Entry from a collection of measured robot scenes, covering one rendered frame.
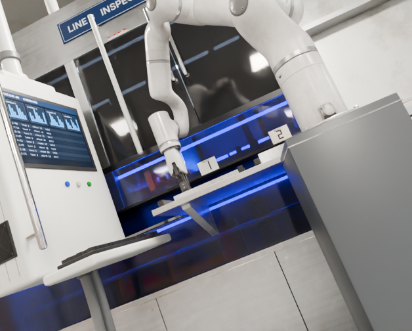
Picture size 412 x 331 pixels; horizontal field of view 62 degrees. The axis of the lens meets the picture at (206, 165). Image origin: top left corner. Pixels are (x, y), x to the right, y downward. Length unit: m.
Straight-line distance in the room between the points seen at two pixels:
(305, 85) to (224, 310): 1.01
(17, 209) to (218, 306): 0.86
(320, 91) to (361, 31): 3.61
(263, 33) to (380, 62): 3.48
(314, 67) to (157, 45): 0.66
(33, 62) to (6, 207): 1.01
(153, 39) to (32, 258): 0.84
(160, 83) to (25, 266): 0.76
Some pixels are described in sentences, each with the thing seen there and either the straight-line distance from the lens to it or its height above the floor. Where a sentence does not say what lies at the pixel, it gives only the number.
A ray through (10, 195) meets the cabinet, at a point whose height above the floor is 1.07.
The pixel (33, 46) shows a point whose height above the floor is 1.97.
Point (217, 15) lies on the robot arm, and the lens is 1.09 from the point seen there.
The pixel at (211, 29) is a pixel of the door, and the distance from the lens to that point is 1.73.
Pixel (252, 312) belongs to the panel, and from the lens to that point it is 1.53.
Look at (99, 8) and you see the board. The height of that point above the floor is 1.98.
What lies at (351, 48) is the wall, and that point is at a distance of 4.34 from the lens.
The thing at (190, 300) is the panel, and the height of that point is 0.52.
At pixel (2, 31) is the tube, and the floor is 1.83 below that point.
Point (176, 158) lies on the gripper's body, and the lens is 1.29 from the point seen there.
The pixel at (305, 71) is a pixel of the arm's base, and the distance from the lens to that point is 0.87.
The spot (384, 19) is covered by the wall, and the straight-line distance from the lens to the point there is 4.58.
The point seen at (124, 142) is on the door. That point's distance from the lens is 1.66.
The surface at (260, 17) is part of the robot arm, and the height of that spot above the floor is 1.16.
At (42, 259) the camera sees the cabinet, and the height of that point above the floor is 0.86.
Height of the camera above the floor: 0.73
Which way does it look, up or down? 11 degrees up
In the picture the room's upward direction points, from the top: 22 degrees counter-clockwise
